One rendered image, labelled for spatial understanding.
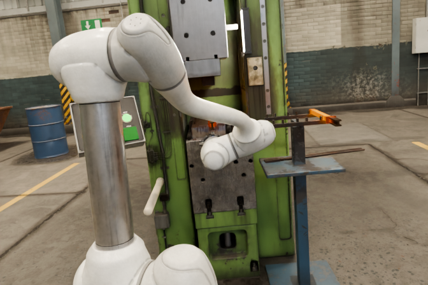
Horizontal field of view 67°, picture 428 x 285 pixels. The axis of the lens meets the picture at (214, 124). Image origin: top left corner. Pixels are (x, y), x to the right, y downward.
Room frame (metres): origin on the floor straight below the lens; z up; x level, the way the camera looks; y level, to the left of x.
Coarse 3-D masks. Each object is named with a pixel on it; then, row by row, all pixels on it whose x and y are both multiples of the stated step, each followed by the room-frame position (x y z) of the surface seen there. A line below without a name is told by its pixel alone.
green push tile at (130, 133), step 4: (124, 128) 1.70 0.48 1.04; (128, 128) 1.70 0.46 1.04; (132, 128) 1.71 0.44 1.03; (124, 132) 1.68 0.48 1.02; (128, 132) 1.69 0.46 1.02; (132, 132) 1.70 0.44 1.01; (136, 132) 1.70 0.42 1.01; (124, 136) 1.67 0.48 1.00; (128, 136) 1.68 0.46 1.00; (132, 136) 1.69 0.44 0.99; (136, 136) 1.69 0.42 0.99; (128, 140) 1.67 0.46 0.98; (132, 140) 1.68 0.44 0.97
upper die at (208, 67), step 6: (192, 60) 1.85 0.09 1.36; (198, 60) 1.85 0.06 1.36; (204, 60) 1.85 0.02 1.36; (210, 60) 1.85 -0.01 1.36; (216, 60) 1.85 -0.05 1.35; (186, 66) 1.85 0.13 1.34; (192, 66) 1.85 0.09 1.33; (198, 66) 1.85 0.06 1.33; (204, 66) 1.85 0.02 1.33; (210, 66) 1.85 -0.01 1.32; (216, 66) 1.85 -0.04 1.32; (192, 72) 1.85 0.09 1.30; (198, 72) 1.85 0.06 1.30; (204, 72) 1.85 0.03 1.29; (210, 72) 1.85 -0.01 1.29; (216, 72) 1.85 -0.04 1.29
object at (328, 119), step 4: (312, 112) 1.77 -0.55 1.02; (316, 112) 1.70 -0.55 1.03; (320, 112) 1.69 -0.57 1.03; (324, 116) 1.57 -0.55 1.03; (328, 116) 1.51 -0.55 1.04; (332, 116) 1.51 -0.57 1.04; (328, 120) 1.51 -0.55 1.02; (332, 120) 1.48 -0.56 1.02; (336, 120) 1.42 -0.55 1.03; (340, 120) 1.42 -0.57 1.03; (332, 124) 1.45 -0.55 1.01; (336, 124) 1.43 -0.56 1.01; (340, 124) 1.43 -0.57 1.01
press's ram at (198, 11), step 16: (176, 0) 1.85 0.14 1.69; (192, 0) 1.85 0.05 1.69; (208, 0) 1.86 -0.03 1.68; (176, 16) 1.85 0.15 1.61; (192, 16) 1.85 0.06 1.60; (208, 16) 1.85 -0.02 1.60; (224, 16) 1.85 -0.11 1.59; (176, 32) 1.85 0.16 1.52; (192, 32) 1.85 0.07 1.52; (208, 32) 1.85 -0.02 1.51; (224, 32) 1.85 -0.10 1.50; (192, 48) 1.85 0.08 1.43; (208, 48) 1.85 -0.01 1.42; (224, 48) 1.85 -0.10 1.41
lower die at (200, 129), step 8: (200, 120) 2.03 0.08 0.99; (208, 120) 1.94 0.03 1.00; (192, 128) 1.85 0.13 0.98; (200, 128) 1.85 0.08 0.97; (208, 128) 1.85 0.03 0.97; (216, 128) 1.85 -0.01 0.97; (224, 128) 1.85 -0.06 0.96; (192, 136) 1.85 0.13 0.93; (200, 136) 1.85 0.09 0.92; (208, 136) 1.85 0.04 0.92
